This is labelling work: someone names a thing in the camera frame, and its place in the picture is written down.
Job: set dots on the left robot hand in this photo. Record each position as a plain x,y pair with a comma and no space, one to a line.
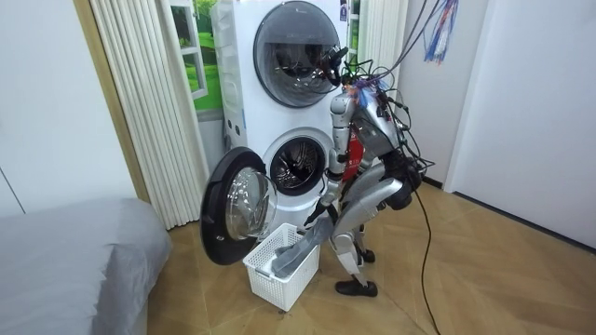
316,213

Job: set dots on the grey cloth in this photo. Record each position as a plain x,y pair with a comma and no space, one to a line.
298,253

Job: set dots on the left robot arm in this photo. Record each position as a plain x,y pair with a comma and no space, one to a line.
339,139

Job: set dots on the robot legs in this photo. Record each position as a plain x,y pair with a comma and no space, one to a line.
363,205

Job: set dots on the white plastic laundry basket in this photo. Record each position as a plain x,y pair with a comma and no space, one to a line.
279,290

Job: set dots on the black round washer door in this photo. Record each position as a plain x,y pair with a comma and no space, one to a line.
219,205

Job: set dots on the robot body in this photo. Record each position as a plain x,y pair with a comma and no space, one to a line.
379,130

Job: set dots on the white stacked washing machines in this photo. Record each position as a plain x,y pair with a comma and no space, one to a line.
249,116

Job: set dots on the white pleated curtain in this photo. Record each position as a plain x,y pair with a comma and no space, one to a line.
149,116
382,32

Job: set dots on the grey bed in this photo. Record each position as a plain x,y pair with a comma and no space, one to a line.
70,265

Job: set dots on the window garden wall poster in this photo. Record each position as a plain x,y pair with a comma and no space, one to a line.
209,70

